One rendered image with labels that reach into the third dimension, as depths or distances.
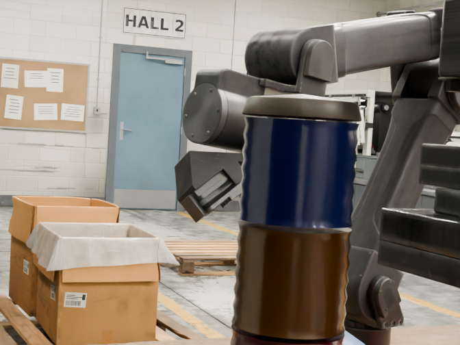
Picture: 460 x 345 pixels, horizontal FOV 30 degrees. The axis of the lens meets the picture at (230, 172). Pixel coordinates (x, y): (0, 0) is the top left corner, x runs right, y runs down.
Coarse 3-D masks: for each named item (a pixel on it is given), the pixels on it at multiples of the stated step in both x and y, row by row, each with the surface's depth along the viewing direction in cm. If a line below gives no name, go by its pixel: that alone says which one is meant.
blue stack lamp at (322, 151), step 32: (256, 128) 27; (288, 128) 27; (320, 128) 27; (352, 128) 27; (256, 160) 27; (288, 160) 27; (320, 160) 27; (352, 160) 28; (256, 192) 27; (288, 192) 27; (320, 192) 27; (352, 192) 28; (288, 224) 27; (320, 224) 27; (352, 224) 28
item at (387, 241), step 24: (432, 144) 55; (432, 168) 55; (456, 168) 53; (456, 192) 51; (384, 216) 54; (408, 216) 52; (432, 216) 50; (456, 216) 51; (384, 240) 54; (408, 240) 51; (432, 240) 49; (456, 240) 48; (384, 264) 54; (408, 264) 51; (432, 264) 49; (456, 264) 47
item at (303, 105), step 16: (256, 96) 28; (272, 96) 27; (288, 96) 27; (304, 96) 27; (256, 112) 27; (272, 112) 27; (288, 112) 26; (304, 112) 26; (320, 112) 26; (336, 112) 27; (352, 112) 27
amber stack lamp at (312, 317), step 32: (256, 224) 28; (256, 256) 27; (288, 256) 27; (320, 256) 27; (256, 288) 27; (288, 288) 27; (320, 288) 27; (256, 320) 27; (288, 320) 27; (320, 320) 27
